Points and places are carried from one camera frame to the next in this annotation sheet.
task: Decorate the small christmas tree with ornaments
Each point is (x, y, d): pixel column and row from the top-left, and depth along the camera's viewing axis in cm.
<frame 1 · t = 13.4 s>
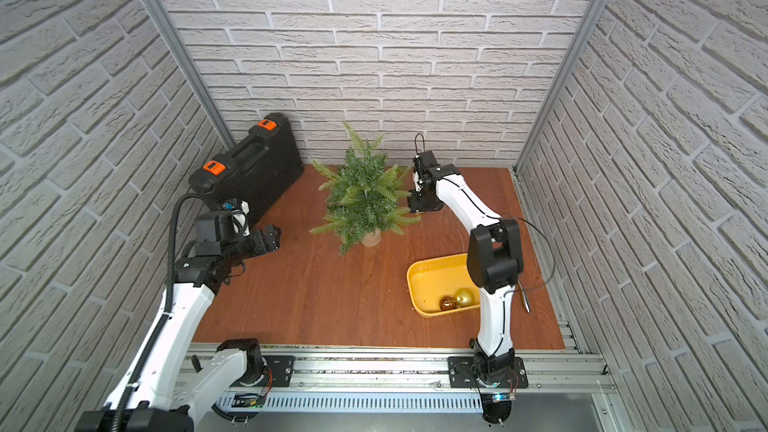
left hand: (267, 227, 78), fingers open
right hand: (422, 206, 95), fingers open
black plastic tool case: (257, 170, 94), point 20 cm above the table
small green christmas tree: (364, 195, 83), point 24 cm above the table
yellow plastic tray: (441, 285, 90), on the table
shiny gold ball ornament: (464, 297, 84), point 5 cm above the table
copper brown ball ornament: (448, 303, 83), point 4 cm above the table
beige tree pot: (371, 239, 95), point 5 cm above the table

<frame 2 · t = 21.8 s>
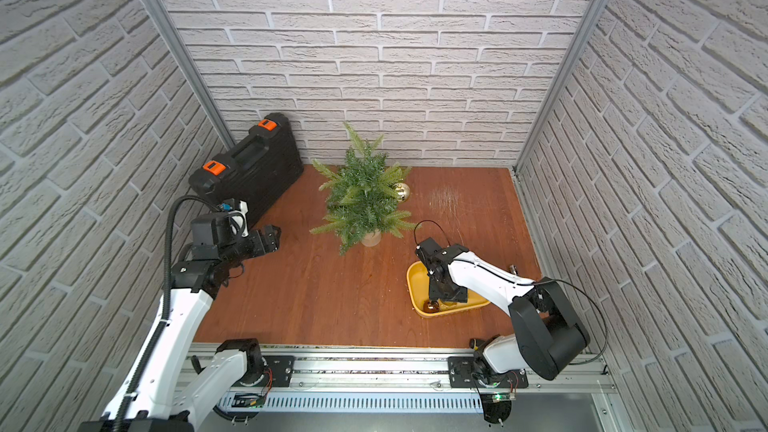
left hand: (267, 227, 77), fingers open
right hand: (448, 295, 85), fingers open
pale gold ball ornament: (402, 192, 78), point 28 cm above the table
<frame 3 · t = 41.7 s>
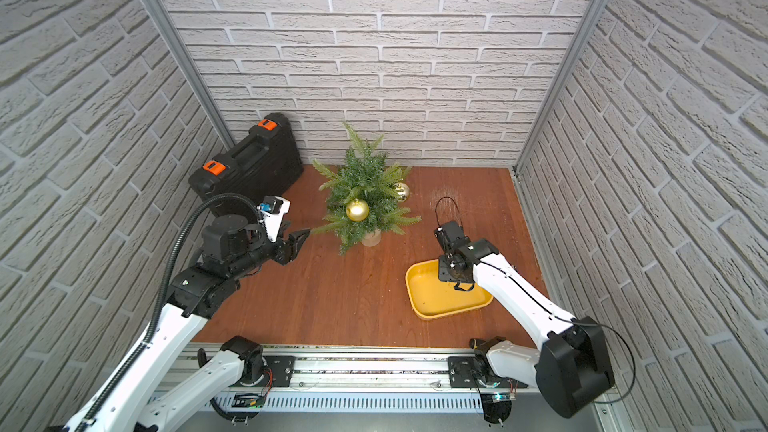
left hand: (301, 222, 70), fingers open
right hand: (455, 271, 83), fingers open
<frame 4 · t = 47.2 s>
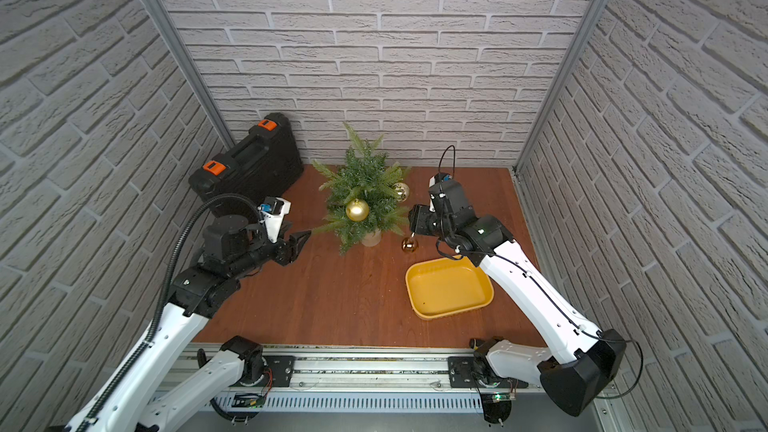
left hand: (302, 223, 70), fingers open
right hand: (421, 214, 74), fingers open
